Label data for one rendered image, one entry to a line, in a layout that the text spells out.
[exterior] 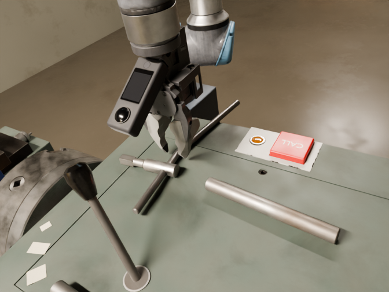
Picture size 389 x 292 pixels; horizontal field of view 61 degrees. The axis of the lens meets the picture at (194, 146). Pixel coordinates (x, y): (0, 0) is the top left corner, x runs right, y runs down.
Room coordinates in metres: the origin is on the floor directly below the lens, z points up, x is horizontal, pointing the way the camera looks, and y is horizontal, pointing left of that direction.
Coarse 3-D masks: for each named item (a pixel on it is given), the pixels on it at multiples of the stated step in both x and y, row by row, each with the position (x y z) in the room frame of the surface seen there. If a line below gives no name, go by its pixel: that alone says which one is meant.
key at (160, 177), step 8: (232, 104) 0.58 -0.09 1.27; (224, 112) 0.55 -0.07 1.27; (216, 120) 0.53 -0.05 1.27; (208, 128) 0.51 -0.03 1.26; (200, 136) 0.49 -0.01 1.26; (176, 152) 0.45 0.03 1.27; (168, 160) 0.43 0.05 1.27; (160, 176) 0.40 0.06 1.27; (152, 184) 0.38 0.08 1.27; (152, 192) 0.37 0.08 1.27; (144, 200) 0.35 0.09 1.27; (136, 208) 0.33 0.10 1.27
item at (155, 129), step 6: (150, 114) 0.46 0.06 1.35; (156, 114) 0.46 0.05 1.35; (150, 120) 0.46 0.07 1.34; (156, 120) 0.45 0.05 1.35; (162, 120) 0.46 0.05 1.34; (168, 120) 0.50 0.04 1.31; (150, 126) 0.46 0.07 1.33; (156, 126) 0.45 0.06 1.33; (162, 126) 0.47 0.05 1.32; (150, 132) 0.46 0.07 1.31; (156, 132) 0.46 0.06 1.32; (162, 132) 0.46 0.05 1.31; (156, 138) 0.46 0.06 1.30; (162, 138) 0.46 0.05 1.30; (162, 144) 0.46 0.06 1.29
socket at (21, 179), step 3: (18, 177) 0.50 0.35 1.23; (21, 177) 0.50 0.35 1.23; (15, 180) 0.50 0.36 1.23; (18, 180) 0.50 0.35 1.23; (21, 180) 0.49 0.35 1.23; (24, 180) 0.49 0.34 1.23; (12, 183) 0.49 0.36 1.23; (15, 183) 0.50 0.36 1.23; (18, 183) 0.50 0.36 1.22; (21, 183) 0.49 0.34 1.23; (12, 186) 0.49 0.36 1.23; (15, 186) 0.49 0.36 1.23; (18, 186) 0.48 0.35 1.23; (12, 189) 0.48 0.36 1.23; (15, 189) 0.48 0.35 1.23
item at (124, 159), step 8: (120, 160) 0.46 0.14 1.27; (128, 160) 0.45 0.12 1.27; (136, 160) 0.45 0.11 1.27; (144, 160) 0.44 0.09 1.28; (152, 160) 0.43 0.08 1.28; (144, 168) 0.43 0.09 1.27; (152, 168) 0.42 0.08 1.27; (160, 168) 0.41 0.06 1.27; (168, 168) 0.41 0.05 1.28; (176, 168) 0.41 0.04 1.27; (176, 176) 0.40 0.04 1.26
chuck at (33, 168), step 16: (32, 160) 0.55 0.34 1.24; (48, 160) 0.54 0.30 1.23; (64, 160) 0.54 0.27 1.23; (16, 176) 0.51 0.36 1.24; (32, 176) 0.50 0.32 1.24; (0, 192) 0.48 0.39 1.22; (16, 192) 0.47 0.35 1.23; (0, 208) 0.45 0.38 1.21; (16, 208) 0.44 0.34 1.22; (0, 224) 0.42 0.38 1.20; (0, 240) 0.40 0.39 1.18; (0, 256) 0.39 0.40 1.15
